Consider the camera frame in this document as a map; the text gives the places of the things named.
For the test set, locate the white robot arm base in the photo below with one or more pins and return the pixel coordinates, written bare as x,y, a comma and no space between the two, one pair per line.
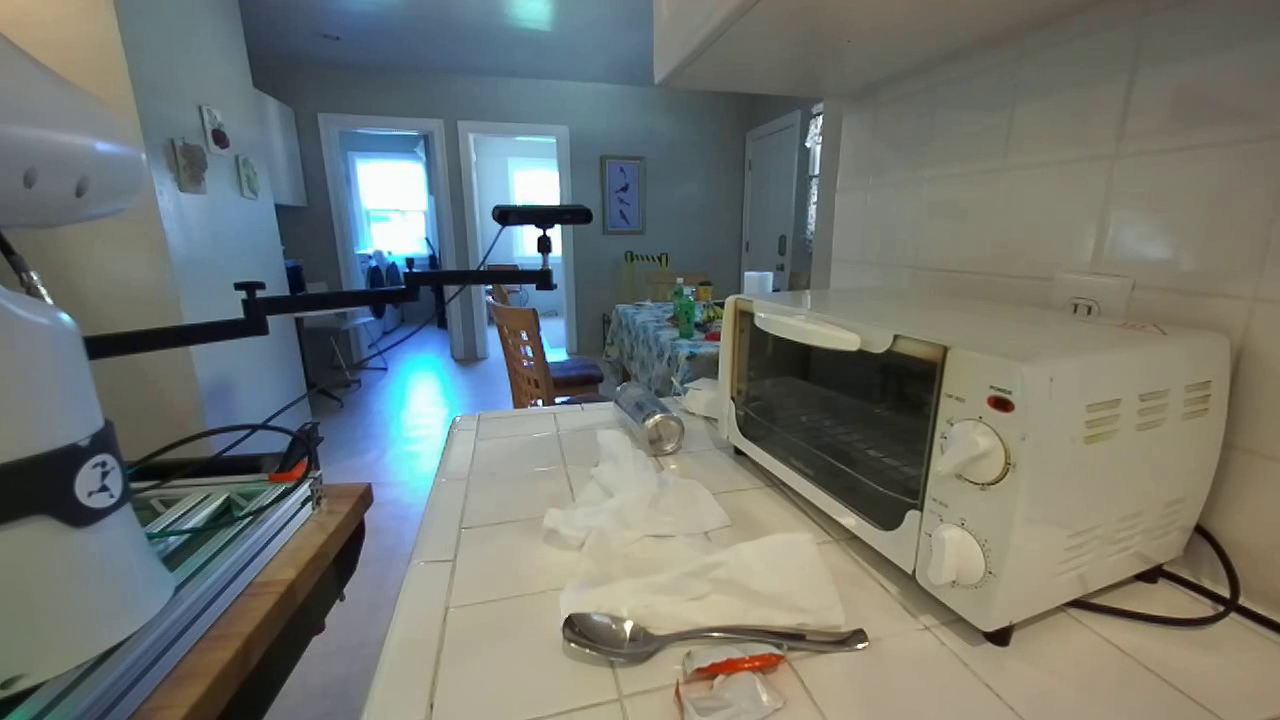
77,569

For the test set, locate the white toaster oven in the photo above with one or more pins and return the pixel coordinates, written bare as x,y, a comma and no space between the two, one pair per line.
1007,459

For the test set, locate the dining table with cloth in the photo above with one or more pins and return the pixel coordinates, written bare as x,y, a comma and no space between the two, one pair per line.
655,353

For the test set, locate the silver metal can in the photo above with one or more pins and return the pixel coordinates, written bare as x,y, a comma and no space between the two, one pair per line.
651,418

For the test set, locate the green bottle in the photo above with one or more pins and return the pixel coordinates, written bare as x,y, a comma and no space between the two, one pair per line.
684,310

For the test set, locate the wooden chair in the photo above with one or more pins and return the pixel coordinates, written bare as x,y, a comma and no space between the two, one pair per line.
529,373

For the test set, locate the crumpled white paper towel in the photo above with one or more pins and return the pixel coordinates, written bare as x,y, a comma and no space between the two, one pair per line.
633,497

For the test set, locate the flat white napkin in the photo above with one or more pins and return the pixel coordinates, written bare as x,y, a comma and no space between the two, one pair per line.
777,583

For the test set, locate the metal spoon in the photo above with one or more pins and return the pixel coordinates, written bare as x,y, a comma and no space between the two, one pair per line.
630,643

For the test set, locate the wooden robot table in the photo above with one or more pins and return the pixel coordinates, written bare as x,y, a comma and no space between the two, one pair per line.
253,647

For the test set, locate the framed wall picture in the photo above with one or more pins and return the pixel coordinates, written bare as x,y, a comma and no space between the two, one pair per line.
622,192

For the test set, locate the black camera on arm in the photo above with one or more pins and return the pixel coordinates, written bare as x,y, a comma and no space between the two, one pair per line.
541,212

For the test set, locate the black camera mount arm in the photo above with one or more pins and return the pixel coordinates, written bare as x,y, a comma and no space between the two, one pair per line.
257,310

